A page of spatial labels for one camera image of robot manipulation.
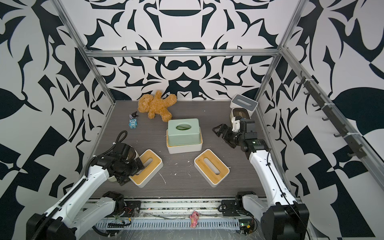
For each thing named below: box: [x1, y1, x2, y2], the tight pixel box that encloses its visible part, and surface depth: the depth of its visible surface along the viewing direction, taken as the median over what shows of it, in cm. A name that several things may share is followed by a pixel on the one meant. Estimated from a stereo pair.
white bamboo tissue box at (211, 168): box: [194, 149, 230, 188], surface depth 85 cm
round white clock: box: [257, 222, 266, 240], surface depth 70 cm
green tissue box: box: [167, 118, 201, 147], surface depth 85 cm
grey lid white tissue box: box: [230, 94, 259, 116], surface depth 117 cm
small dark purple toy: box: [129, 111, 139, 120], surface depth 110 cm
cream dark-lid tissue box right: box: [230, 107, 252, 129], surface depth 107 cm
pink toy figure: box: [189, 210, 200, 229], surface depth 71 cm
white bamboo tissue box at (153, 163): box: [128, 149, 164, 188], surface depth 84 cm
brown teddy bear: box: [138, 90, 177, 123], surface depth 110 cm
